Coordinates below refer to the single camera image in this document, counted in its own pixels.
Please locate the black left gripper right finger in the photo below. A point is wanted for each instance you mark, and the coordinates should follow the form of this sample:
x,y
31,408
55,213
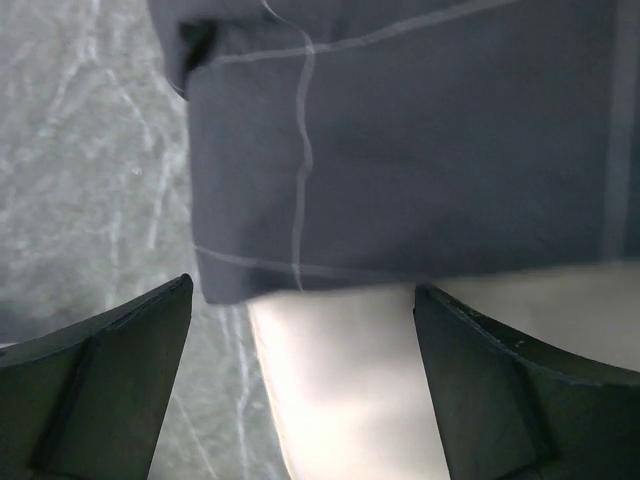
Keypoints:
x,y
509,406

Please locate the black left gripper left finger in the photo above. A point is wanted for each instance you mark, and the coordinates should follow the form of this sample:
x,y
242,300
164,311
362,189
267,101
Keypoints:
x,y
88,401

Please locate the cream white pillow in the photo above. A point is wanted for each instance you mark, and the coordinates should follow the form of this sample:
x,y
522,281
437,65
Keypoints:
x,y
345,379

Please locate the dark grey checked pillowcase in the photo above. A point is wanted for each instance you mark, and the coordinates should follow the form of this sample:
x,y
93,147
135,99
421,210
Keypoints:
x,y
336,144

